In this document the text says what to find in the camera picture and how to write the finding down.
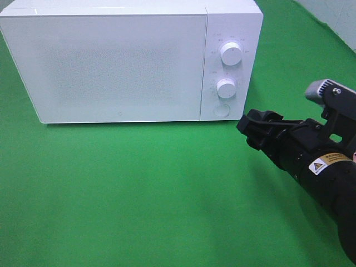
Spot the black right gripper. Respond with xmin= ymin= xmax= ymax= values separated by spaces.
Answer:
xmin=236 ymin=109 xmax=345 ymax=174

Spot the round white door button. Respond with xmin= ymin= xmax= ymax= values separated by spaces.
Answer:
xmin=213 ymin=104 xmax=230 ymax=118

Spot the white microwave door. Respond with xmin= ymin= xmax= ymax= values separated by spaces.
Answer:
xmin=1 ymin=15 xmax=206 ymax=123

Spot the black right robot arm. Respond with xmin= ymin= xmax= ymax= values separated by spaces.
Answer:
xmin=236 ymin=110 xmax=355 ymax=263

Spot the lower white microwave knob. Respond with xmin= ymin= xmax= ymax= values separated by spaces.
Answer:
xmin=216 ymin=78 xmax=237 ymax=99

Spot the white microwave knob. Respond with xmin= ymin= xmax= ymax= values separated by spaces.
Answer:
xmin=216 ymin=78 xmax=237 ymax=99
xmin=219 ymin=41 xmax=243 ymax=66

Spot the upper white microwave knob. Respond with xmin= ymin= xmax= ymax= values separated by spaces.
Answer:
xmin=219 ymin=41 xmax=243 ymax=66

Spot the green table cloth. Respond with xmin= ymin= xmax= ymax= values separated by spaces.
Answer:
xmin=1 ymin=41 xmax=352 ymax=266

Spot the white microwave oven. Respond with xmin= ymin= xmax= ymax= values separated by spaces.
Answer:
xmin=1 ymin=1 xmax=263 ymax=121

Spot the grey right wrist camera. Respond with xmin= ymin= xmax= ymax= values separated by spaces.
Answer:
xmin=304 ymin=78 xmax=356 ymax=140

